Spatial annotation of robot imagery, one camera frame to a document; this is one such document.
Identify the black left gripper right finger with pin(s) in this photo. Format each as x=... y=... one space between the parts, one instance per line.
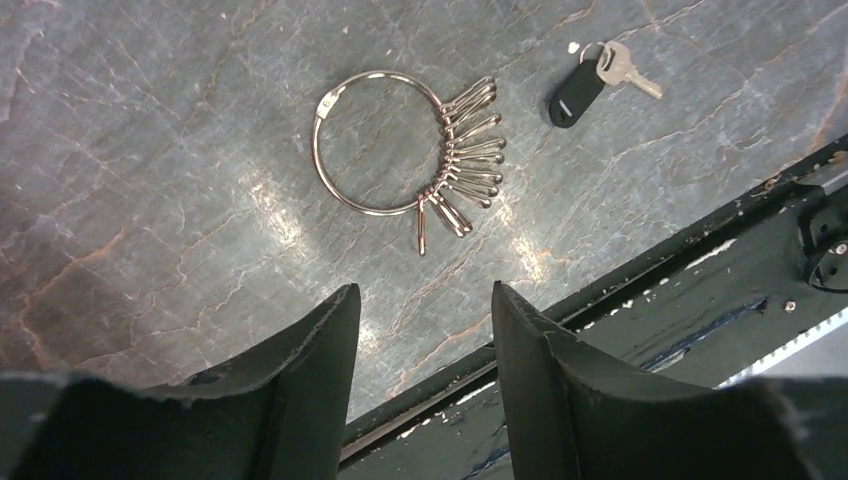
x=574 y=411

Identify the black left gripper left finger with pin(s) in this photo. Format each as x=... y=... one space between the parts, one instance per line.
x=276 y=411

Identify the silver key with black fob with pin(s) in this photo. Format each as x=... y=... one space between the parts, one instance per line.
x=579 y=90

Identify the perforated cable duct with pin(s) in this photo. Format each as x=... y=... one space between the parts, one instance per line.
x=781 y=354

